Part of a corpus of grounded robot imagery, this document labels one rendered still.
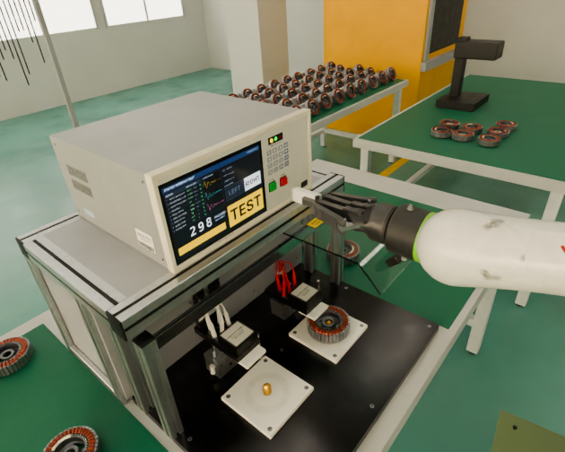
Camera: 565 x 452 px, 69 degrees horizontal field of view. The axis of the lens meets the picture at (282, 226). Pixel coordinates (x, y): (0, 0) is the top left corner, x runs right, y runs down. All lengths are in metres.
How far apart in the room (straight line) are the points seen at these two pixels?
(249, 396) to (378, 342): 0.36
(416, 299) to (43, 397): 1.02
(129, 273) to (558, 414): 1.80
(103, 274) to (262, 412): 0.44
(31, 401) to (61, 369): 0.09
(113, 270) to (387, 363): 0.67
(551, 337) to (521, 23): 4.18
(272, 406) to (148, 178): 0.56
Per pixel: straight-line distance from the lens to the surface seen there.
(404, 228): 0.73
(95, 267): 0.90
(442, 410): 1.99
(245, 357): 0.95
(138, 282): 0.82
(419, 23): 4.26
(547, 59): 5.89
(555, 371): 2.31
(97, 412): 1.13
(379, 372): 1.06
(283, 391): 1.01
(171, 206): 0.75
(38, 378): 1.27
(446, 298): 1.32
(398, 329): 1.16
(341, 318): 1.11
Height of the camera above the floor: 1.59
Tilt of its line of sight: 32 degrees down
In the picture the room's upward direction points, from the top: 4 degrees counter-clockwise
